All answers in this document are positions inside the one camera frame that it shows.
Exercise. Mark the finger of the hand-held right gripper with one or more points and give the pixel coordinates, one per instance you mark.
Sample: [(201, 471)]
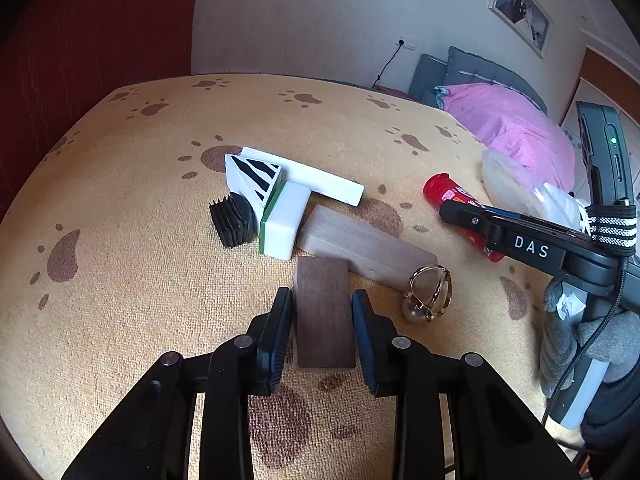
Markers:
[(465, 215)]

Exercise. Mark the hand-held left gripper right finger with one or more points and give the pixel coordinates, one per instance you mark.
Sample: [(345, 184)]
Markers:
[(362, 335)]

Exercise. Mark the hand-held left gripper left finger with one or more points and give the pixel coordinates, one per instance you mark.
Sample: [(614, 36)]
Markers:
[(280, 330)]

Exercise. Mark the red can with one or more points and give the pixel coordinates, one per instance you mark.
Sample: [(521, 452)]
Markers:
[(440, 190)]

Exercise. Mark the dark wooden block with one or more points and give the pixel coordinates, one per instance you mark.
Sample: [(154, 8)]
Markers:
[(322, 310)]

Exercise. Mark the clear plastic container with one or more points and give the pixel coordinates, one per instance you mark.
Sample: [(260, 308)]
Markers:
[(505, 175)]

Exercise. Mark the light wooden block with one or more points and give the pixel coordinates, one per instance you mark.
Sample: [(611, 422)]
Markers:
[(350, 240)]

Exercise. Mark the white and green block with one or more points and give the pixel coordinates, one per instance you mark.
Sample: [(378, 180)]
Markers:
[(282, 220)]

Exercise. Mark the black ribbed cap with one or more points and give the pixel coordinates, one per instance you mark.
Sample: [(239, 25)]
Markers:
[(235, 220)]

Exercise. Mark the zebra striped wedge block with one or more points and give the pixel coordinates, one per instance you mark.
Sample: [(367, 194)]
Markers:
[(250, 172)]

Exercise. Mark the person's right hand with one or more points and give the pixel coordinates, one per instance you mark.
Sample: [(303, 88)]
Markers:
[(560, 340)]

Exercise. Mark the pink blanket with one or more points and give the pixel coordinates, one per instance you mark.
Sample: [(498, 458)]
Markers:
[(510, 125)]

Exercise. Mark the long white block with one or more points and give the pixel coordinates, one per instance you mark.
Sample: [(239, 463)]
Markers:
[(330, 185)]

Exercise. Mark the grey bed headboard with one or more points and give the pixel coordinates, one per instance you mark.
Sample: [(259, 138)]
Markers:
[(480, 67)]

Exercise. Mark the red curtain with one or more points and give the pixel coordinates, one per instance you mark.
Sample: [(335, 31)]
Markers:
[(75, 60)]

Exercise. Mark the white wall socket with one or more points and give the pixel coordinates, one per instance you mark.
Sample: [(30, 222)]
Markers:
[(408, 43)]

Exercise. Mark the framed wall picture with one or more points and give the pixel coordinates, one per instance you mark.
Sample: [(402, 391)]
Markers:
[(522, 10)]

